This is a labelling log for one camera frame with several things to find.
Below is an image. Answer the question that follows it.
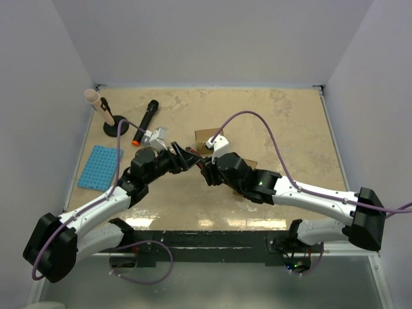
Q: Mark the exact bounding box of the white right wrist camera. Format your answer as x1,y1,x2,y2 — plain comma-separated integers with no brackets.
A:
205,135,230,163

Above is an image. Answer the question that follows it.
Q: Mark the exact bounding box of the small cardboard box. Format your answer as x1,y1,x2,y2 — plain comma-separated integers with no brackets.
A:
232,158,258,198

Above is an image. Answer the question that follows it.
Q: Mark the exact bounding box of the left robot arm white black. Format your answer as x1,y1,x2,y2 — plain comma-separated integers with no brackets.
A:
23,142,201,283

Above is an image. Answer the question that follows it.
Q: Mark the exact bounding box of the black microphone orange end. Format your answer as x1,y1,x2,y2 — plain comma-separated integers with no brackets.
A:
131,100,159,147

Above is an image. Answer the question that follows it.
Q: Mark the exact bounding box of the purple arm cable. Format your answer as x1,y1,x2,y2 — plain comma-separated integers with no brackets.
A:
31,118,174,285
212,111,412,277

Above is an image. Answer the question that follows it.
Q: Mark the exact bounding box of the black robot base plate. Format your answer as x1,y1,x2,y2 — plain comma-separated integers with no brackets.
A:
121,230,291,266

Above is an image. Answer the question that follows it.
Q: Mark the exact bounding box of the taped cardboard box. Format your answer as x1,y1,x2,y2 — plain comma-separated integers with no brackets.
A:
194,127,224,156

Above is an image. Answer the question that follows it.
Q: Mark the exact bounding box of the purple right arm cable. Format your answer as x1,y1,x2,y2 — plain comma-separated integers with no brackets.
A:
212,111,412,277

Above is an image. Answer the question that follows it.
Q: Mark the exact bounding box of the blue studded building plate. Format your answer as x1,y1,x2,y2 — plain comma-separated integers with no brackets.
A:
77,145,118,192

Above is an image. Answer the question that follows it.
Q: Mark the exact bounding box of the red black utility knife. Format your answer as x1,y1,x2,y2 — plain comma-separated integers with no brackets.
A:
185,147,205,170

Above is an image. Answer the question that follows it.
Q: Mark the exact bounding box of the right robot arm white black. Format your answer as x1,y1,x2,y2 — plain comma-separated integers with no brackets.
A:
198,153,386,253

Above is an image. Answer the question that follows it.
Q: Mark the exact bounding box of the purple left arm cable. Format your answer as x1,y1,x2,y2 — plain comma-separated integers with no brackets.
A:
31,118,174,285

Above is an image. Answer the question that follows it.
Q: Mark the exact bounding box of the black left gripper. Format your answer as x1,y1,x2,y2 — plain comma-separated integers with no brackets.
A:
144,142,201,185

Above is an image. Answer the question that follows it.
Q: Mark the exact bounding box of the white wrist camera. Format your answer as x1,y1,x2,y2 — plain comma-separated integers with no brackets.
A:
141,127,167,151
205,135,230,163

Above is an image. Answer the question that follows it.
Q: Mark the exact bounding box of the beige microphone on stand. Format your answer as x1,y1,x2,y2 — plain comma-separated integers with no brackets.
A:
84,88,115,126

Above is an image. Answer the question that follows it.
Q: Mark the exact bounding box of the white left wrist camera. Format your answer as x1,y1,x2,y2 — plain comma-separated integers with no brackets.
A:
141,127,167,151

